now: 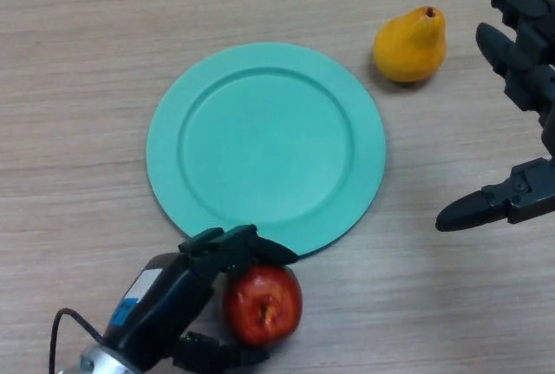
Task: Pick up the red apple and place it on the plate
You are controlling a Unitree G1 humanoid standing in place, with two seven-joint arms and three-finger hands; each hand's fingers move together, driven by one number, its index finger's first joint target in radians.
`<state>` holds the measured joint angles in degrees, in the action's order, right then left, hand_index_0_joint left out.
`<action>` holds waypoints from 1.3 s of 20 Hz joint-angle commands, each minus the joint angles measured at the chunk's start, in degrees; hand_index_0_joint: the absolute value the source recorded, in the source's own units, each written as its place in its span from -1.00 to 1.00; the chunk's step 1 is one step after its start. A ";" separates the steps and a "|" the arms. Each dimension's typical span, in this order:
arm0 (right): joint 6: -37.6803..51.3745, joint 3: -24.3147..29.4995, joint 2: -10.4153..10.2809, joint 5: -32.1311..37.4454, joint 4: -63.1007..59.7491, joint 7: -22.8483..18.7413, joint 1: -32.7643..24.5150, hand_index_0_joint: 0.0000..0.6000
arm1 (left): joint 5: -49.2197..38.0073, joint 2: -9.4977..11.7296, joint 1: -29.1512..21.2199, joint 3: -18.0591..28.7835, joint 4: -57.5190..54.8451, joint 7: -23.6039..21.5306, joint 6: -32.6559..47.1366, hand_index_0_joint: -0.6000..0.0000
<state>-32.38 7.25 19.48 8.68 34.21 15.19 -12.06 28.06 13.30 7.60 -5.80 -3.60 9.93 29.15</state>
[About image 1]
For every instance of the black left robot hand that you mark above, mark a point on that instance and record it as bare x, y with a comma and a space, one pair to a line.
173, 291

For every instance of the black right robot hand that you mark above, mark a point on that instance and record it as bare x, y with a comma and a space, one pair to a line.
520, 70

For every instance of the red apple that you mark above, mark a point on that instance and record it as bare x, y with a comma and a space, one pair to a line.
264, 306

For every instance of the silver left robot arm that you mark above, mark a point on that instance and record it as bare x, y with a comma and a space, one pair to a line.
102, 358

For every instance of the green round plate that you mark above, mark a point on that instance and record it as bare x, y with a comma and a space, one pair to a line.
266, 148

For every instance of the yellow pear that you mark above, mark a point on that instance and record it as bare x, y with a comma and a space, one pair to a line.
409, 48

